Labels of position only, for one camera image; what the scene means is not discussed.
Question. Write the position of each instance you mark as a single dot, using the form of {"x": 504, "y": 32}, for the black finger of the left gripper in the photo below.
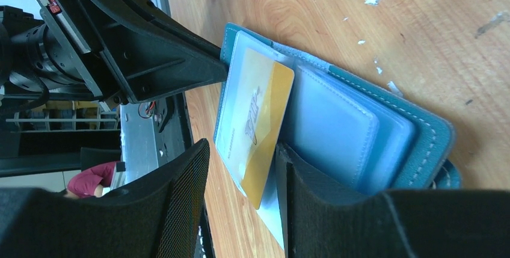
{"x": 153, "y": 56}

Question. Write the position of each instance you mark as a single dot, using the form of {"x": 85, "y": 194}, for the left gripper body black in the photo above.
{"x": 57, "y": 57}

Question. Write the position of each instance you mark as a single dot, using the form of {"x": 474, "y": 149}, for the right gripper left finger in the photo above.
{"x": 39, "y": 223}

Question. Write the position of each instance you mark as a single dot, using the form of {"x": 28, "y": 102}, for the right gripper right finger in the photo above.
{"x": 322, "y": 218}

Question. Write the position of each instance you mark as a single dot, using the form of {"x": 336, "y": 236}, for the blue leather card holder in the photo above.
{"x": 352, "y": 130}

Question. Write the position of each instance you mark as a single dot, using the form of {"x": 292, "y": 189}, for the gold credit card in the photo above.
{"x": 259, "y": 128}

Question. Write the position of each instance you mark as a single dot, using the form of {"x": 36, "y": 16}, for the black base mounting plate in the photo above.
{"x": 171, "y": 128}

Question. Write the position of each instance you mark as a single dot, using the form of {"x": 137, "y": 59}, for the person in red shirt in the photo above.
{"x": 92, "y": 181}

